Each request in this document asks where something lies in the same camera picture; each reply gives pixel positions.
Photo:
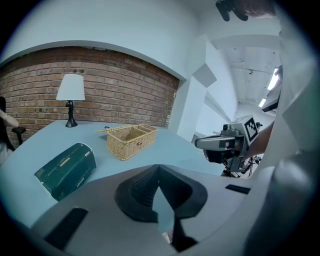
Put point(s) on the black office chair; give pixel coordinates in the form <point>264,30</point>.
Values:
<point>18,131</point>

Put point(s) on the black head-worn camera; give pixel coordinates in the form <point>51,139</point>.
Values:
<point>226,10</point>

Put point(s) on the person's white shirt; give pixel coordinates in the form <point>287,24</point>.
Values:
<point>295,75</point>

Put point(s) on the person's right forearm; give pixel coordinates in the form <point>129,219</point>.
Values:
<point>262,140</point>

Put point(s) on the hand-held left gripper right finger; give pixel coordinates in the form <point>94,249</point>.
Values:
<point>220,212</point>

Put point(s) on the white shade table lamp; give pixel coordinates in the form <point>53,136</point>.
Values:
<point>70,87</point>

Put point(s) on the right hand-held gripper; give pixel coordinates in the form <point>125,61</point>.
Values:
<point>243,135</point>

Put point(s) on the dark green box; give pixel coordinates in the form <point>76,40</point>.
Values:
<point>67,170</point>

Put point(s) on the ceiling light strip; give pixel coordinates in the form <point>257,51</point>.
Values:
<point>273,79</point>
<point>262,102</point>

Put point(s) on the wicker basket with lid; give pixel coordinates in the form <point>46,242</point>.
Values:
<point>127,145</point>

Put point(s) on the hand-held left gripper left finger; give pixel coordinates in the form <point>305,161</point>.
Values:
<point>105,225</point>

